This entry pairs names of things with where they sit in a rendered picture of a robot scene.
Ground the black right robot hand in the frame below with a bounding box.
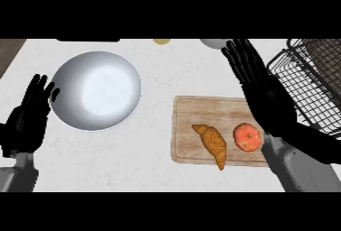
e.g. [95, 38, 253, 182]
[219, 39, 341, 165]

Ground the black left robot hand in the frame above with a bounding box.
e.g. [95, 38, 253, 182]
[0, 73, 61, 159]

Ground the wooden cutting board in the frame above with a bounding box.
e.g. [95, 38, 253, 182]
[169, 95, 268, 167]

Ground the brown croissant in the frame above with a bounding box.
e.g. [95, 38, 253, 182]
[190, 124, 228, 171]

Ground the large silver metal bowl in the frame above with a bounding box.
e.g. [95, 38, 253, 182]
[47, 51, 143, 133]

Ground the white round bowl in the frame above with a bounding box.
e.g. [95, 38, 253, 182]
[197, 39, 234, 51]

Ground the brown wooden panel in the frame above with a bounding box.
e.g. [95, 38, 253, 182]
[0, 39, 27, 79]

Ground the black wire tiered basket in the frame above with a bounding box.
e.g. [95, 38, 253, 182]
[265, 39, 341, 140]

